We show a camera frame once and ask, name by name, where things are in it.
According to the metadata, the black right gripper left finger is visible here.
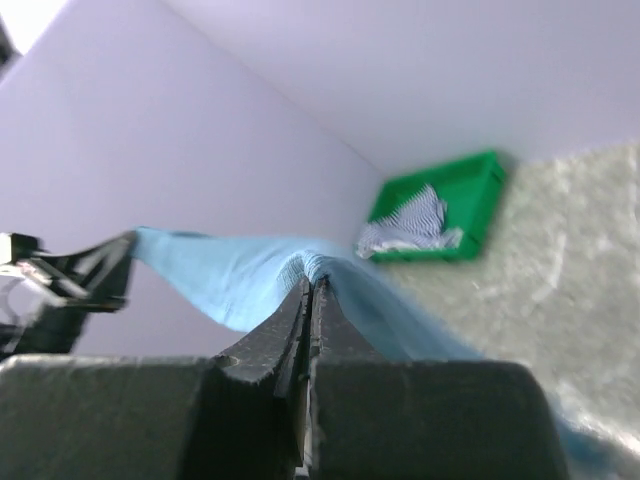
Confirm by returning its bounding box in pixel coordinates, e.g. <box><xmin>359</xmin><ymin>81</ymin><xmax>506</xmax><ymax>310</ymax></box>
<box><xmin>1</xmin><ymin>281</ymin><xmax>310</xmax><ymax>479</ymax></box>

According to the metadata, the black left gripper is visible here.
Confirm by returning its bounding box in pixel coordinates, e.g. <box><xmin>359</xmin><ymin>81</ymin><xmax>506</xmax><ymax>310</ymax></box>
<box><xmin>1</xmin><ymin>231</ymin><xmax>137</xmax><ymax>360</ymax></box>

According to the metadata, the navy white striped tank top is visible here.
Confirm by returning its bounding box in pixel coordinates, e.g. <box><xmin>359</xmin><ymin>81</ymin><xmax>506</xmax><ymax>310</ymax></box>
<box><xmin>355</xmin><ymin>185</ymin><xmax>464</xmax><ymax>259</ymax></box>

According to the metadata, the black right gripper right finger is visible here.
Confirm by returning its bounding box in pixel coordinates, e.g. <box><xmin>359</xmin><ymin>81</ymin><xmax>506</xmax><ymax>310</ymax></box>
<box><xmin>309</xmin><ymin>280</ymin><xmax>569</xmax><ymax>480</ymax></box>

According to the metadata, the teal tank top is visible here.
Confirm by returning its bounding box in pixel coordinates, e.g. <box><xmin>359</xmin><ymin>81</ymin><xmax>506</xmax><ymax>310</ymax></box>
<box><xmin>134</xmin><ymin>228</ymin><xmax>639</xmax><ymax>479</ymax></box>

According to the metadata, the green plastic bin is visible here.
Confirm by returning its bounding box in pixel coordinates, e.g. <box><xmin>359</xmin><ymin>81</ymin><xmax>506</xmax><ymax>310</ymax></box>
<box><xmin>365</xmin><ymin>150</ymin><xmax>506</xmax><ymax>263</ymax></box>

